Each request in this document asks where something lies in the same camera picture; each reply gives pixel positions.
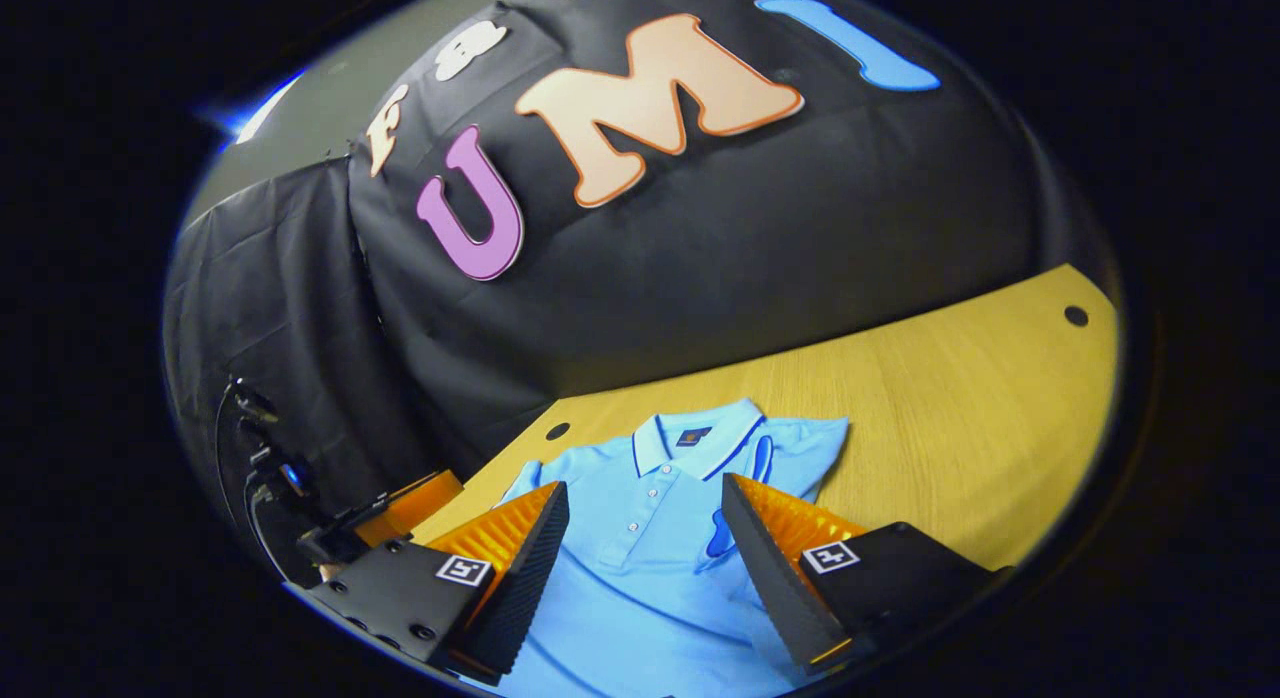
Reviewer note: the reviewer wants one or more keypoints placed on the light blue polo T-shirt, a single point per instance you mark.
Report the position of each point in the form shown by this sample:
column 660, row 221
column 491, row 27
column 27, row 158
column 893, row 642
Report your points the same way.
column 650, row 578

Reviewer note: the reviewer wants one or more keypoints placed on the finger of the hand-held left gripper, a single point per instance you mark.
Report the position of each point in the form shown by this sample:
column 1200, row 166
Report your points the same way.
column 420, row 498

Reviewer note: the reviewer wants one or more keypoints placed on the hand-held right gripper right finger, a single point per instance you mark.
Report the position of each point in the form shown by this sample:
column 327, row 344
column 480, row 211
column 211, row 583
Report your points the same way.
column 770, row 578

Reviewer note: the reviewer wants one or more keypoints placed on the black backdrop cloth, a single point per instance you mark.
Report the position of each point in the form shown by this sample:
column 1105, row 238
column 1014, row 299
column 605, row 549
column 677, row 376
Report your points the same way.
column 700, row 248

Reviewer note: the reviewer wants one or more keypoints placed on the ceiling light panel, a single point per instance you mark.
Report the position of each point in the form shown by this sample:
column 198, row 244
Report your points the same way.
column 265, row 108

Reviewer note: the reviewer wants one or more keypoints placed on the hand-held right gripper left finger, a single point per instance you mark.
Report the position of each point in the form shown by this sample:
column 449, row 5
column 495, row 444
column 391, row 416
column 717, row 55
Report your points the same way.
column 520, row 588

